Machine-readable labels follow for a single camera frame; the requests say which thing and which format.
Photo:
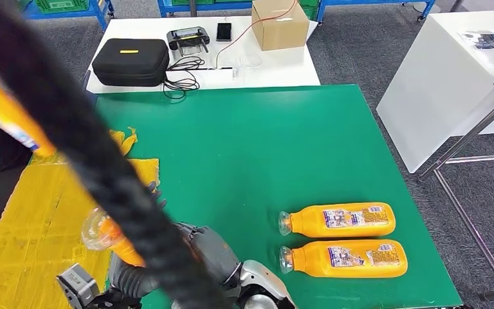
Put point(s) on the white cabinet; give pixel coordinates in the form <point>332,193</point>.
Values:
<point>434,94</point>

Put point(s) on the green table mat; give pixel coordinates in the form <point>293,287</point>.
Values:
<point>251,149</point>

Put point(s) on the orange detergent bottle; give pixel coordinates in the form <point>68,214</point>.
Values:
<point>121,247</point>
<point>311,259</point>
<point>12,119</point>
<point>306,219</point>

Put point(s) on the brown cardboard box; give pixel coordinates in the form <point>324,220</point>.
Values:
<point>280,30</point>

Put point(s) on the white table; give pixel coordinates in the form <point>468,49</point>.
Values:
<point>281,70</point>

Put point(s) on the person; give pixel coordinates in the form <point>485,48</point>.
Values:
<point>0,179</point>

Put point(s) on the blue wheeled rack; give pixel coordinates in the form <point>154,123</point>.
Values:
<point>100,9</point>
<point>230,6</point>
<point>358,2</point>

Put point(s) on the grey metal post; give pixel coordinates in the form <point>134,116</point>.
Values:
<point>193,7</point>

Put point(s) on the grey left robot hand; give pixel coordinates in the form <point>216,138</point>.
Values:
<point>152,186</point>

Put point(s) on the black zip carrying case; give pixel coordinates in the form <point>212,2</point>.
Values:
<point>129,64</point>

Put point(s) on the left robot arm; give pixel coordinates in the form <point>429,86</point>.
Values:
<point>132,277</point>

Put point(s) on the printed paper sheet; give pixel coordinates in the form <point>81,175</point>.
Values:
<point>490,42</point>

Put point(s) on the yellow plastic bag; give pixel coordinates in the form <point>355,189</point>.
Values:
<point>147,170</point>

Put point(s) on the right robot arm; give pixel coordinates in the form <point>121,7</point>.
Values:
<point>259,281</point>

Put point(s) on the black smartphone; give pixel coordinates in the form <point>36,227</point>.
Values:
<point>224,31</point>

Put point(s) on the green plastic crate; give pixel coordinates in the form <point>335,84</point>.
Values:
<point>311,9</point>
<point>61,5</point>

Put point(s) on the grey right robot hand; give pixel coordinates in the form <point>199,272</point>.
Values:
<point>213,251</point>

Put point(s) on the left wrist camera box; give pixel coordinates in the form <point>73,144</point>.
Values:
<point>76,285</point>

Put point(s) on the yellow taped cardboard surface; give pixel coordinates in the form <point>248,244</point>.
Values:
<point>25,239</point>

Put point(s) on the black remote controller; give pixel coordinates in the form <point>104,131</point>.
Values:
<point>187,36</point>

